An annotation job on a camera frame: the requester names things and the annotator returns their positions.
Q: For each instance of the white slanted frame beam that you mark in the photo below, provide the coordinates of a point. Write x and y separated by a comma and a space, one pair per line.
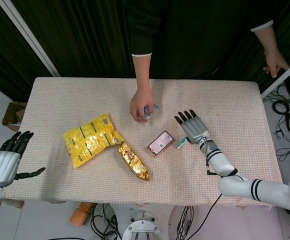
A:
282, 77

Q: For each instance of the yellow snack bag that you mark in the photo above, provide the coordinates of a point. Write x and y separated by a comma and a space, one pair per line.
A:
90, 142

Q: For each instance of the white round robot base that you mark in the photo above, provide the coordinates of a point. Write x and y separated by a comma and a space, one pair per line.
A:
141, 230

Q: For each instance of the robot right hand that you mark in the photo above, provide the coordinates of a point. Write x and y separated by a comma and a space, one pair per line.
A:
195, 130

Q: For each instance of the dark green curtain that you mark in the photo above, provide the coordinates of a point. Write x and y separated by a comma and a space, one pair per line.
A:
85, 37

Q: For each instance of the person black clothed torso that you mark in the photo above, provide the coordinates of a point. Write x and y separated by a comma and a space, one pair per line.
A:
197, 37

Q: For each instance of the person right hand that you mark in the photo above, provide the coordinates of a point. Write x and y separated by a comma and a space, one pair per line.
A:
140, 102

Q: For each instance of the brown cardboard box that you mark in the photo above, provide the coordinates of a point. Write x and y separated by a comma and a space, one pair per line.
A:
10, 115

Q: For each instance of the white slanted frame post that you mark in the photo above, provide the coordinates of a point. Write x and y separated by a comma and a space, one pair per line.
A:
27, 37

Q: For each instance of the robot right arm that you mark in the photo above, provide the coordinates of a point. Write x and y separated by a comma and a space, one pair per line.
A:
260, 190

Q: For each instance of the gold foil snack bag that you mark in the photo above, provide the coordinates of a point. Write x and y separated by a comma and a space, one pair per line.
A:
133, 162

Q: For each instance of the pink woven tablecloth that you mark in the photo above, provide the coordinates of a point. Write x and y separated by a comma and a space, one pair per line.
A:
85, 100

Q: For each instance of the orange plastic object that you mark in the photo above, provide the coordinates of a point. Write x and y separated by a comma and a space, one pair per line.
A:
80, 215

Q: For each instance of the person left forearm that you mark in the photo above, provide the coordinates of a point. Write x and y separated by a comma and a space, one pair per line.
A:
266, 40

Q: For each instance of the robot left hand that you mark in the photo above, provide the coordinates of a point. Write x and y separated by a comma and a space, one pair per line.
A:
1, 165

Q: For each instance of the maroon pink small box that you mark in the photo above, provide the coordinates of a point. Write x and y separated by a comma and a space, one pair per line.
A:
160, 143

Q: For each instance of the person left hand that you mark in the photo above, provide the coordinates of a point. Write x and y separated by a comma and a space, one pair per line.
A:
275, 61

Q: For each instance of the person right forearm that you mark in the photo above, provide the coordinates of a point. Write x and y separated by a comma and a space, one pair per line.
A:
142, 72

